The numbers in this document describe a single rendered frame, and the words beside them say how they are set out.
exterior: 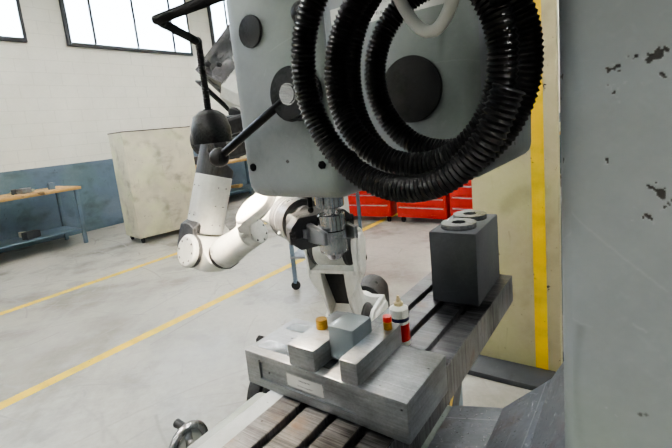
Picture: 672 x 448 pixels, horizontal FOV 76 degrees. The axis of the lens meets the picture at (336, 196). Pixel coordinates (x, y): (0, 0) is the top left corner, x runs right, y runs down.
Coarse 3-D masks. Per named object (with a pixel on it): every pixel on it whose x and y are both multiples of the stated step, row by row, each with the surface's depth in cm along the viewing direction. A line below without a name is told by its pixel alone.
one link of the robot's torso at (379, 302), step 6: (366, 294) 170; (372, 294) 171; (378, 294) 170; (366, 300) 170; (372, 300) 169; (378, 300) 165; (384, 300) 168; (378, 306) 162; (384, 306) 166; (372, 312) 156; (378, 312) 159; (372, 318) 155
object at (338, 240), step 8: (320, 224) 70; (328, 224) 69; (336, 224) 69; (344, 224) 70; (328, 232) 69; (336, 232) 69; (344, 232) 70; (336, 240) 70; (344, 240) 70; (320, 248) 71; (328, 248) 70; (336, 248) 70; (344, 248) 70
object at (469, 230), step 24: (456, 216) 118; (480, 216) 116; (432, 240) 110; (456, 240) 107; (480, 240) 107; (432, 264) 112; (456, 264) 108; (480, 264) 108; (456, 288) 109; (480, 288) 108
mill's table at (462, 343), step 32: (416, 288) 122; (512, 288) 126; (416, 320) 103; (448, 320) 102; (480, 320) 101; (448, 352) 88; (480, 352) 101; (448, 384) 84; (288, 416) 74; (320, 416) 73
